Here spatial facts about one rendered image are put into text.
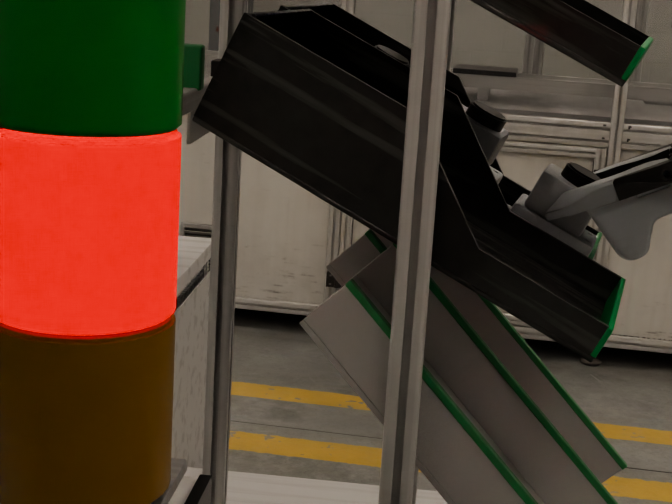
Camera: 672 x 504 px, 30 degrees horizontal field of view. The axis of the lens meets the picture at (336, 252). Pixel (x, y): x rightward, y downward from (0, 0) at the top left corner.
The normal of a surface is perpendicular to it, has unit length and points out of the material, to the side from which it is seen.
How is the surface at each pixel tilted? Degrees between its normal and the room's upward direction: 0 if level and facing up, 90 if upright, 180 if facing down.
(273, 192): 90
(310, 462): 0
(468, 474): 90
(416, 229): 90
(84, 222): 90
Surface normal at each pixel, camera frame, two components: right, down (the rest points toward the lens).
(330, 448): 0.07, -0.97
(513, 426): -0.27, 0.20
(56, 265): 0.00, 0.22
